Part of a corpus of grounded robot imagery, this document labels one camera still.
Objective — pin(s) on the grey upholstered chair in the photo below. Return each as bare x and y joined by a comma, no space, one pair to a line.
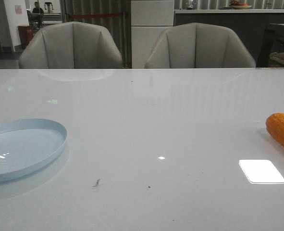
197,45
72,45

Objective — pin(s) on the seated person in background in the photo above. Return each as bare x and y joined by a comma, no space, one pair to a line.
37,14

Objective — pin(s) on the dark grey counter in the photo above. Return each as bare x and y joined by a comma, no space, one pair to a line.
249,24

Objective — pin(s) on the fruit bowl on counter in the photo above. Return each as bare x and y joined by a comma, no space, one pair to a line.
235,4

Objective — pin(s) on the right grey upholstered chair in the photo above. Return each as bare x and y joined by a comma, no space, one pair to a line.
197,45

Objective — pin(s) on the light blue round plate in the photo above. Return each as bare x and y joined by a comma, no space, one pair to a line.
28,145

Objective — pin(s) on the dark wooden side table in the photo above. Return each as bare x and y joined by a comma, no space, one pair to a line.
273,41

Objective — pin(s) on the orange plastic corn cob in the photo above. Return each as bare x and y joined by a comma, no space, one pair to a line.
275,127

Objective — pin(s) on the pink wall notice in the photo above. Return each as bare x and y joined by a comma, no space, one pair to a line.
18,9

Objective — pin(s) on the red barrier belt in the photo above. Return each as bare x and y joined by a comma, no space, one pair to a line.
82,16

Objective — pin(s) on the white cabinet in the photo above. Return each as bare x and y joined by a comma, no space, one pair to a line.
148,19

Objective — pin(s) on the metal barrier post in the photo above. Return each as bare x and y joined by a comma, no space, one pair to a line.
125,47

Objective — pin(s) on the red trash bin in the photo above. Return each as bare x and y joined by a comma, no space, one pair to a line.
25,34

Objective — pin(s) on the left grey upholstered chair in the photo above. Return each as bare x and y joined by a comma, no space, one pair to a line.
72,45

